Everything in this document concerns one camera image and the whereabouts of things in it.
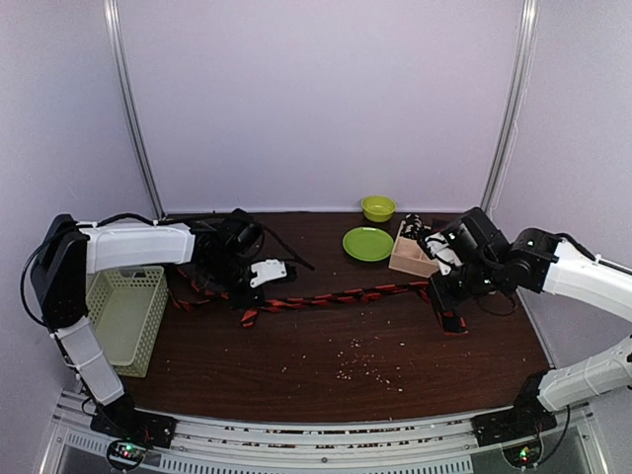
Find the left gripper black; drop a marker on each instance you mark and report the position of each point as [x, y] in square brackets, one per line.
[257, 294]

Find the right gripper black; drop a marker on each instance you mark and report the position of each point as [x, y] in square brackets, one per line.
[443, 299]

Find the red navy striped tie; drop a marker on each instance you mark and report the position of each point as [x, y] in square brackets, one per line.
[449, 321]

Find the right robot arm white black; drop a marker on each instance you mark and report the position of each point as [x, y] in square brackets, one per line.
[557, 264]

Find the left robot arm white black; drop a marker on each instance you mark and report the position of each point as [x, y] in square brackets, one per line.
[70, 251]

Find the wooden compartment box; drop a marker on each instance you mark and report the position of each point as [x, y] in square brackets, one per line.
[408, 258]

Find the black white patterned rolled tie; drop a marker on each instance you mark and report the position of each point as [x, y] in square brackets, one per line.
[414, 228]

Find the green plate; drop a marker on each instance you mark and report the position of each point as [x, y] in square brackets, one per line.
[368, 244]

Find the green bowl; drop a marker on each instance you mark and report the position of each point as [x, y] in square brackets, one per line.
[378, 208]

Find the pale green perforated basket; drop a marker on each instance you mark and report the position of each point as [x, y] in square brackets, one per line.
[126, 307]

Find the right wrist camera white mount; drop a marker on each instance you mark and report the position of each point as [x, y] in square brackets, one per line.
[436, 248]

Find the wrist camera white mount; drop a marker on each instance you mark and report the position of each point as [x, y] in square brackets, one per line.
[436, 248]
[271, 270]

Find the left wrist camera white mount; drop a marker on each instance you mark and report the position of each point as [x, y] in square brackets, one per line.
[271, 270]

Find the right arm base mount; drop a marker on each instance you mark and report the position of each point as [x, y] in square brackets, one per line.
[513, 423]

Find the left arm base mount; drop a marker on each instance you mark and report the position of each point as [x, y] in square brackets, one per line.
[121, 419]

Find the right aluminium frame post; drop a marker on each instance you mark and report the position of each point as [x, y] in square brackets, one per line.
[517, 90]

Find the aluminium frame post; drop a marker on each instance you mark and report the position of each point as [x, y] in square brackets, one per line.
[517, 90]
[114, 30]

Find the left aluminium frame post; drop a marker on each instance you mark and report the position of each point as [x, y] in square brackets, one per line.
[114, 30]

